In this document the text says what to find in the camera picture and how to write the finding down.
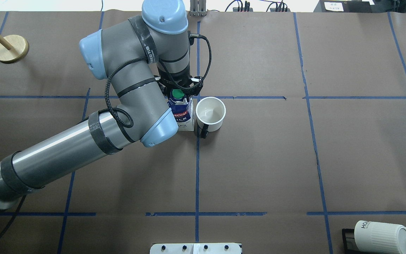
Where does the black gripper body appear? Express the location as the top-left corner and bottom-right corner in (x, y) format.
(157, 74), (203, 96)

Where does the blue white milk carton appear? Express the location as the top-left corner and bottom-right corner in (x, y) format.
(168, 89), (195, 131)

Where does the white smiley mug black handle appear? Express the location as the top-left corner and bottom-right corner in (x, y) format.
(196, 97), (227, 139)

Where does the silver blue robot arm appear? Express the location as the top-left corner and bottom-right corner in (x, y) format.
(0, 0), (204, 213)

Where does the orange black connector far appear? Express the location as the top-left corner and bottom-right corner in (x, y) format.
(225, 0), (252, 12)

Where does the orange black connector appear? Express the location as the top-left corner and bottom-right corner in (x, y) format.
(225, 0), (252, 12)
(266, 1), (290, 12)

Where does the orange black connector near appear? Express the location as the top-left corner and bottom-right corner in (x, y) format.
(266, 1), (290, 12)

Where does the black box white label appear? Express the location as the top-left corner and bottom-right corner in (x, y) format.
(313, 0), (373, 13)

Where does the wooden stand with round base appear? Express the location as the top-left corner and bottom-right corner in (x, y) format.
(0, 34), (30, 64)

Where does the aluminium frame post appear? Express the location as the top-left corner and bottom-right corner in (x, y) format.
(189, 0), (207, 17)

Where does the black wire mug rack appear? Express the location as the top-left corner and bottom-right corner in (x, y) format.
(342, 228), (356, 254)

